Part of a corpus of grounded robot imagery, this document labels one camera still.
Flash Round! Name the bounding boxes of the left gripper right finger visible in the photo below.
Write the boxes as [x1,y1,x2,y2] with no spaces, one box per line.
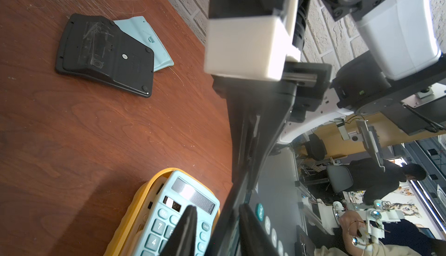
[239,204,278,256]

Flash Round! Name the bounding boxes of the light blue calculator back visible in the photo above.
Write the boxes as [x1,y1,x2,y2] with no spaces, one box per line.
[114,16,174,72]

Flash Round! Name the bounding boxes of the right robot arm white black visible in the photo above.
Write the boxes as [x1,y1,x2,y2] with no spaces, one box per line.
[278,0,446,144]

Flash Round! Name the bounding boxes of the yellow plastic storage box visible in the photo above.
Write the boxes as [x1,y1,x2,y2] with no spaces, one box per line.
[105,168,220,256]

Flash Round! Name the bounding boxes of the black calculator face up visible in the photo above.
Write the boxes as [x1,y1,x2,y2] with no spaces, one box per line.
[205,76,297,256]

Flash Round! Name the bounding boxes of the person in background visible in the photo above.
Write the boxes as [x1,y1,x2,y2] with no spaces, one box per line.
[346,158,427,205]

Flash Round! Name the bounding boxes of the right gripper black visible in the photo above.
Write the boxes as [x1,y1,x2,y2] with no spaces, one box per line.
[282,62,332,123]

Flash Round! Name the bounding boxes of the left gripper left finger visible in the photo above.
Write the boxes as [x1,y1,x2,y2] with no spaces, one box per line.
[160,206,197,256]

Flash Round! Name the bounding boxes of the black calculator face down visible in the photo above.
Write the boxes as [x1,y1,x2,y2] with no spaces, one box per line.
[55,13,154,98]

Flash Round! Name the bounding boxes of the light blue calculator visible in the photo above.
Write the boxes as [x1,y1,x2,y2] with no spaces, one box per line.
[127,170,220,256]
[114,16,174,72]

